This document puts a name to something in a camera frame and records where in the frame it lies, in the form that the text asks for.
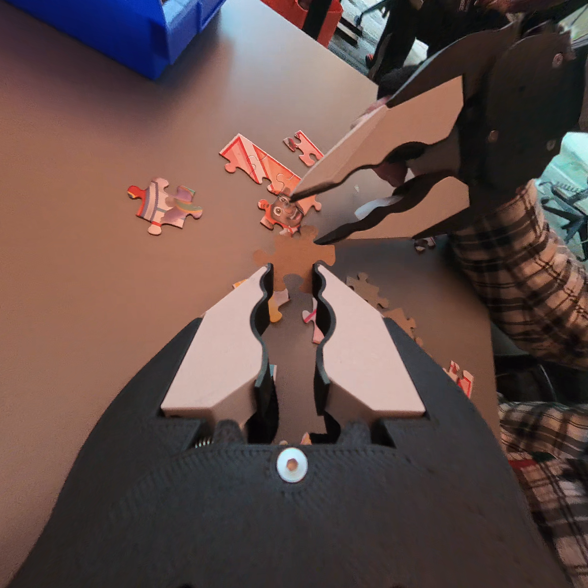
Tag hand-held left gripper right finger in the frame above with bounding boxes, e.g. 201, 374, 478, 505
312, 261, 426, 441

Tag person's right forearm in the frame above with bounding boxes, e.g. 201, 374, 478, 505
449, 180, 588, 370

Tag black office chair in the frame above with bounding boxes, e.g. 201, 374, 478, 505
538, 178, 588, 262

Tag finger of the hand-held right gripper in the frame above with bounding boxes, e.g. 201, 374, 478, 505
315, 174, 471, 245
289, 75, 466, 201

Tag person's plaid shirt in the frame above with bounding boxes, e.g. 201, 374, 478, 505
498, 395, 588, 588

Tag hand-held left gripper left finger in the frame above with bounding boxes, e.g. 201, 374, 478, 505
160, 264, 279, 443

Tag jigsaw puzzle pieces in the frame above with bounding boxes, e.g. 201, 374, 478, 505
128, 130, 475, 445

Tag orange dog puzzle piece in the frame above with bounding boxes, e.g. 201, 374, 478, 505
258, 192, 322, 236

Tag blue plastic bin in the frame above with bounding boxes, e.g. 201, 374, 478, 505
4, 0, 227, 80

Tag brown face-down puzzle piece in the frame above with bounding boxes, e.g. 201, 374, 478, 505
254, 226, 336, 293

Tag red plastic bin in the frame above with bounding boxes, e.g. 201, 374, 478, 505
261, 0, 344, 47

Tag grey desk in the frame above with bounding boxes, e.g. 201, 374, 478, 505
0, 0, 502, 588

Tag red striped joined puzzle section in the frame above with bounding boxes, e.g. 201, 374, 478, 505
219, 134, 305, 194

